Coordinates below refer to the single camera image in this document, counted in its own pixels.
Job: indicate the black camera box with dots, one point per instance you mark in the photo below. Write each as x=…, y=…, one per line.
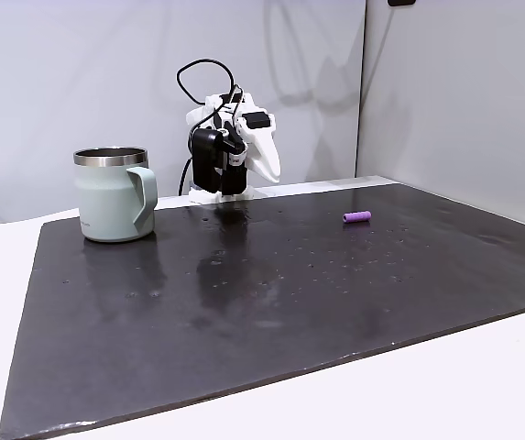
x=206, y=158

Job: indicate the black table mat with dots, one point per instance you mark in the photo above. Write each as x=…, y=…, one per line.
x=262, y=311

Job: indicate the purple pen grip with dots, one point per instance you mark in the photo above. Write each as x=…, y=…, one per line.
x=357, y=216

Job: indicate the black wall-mounted object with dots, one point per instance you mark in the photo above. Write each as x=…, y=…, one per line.
x=401, y=2

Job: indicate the pale green steel-rimmed mug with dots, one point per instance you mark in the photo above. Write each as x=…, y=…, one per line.
x=108, y=201

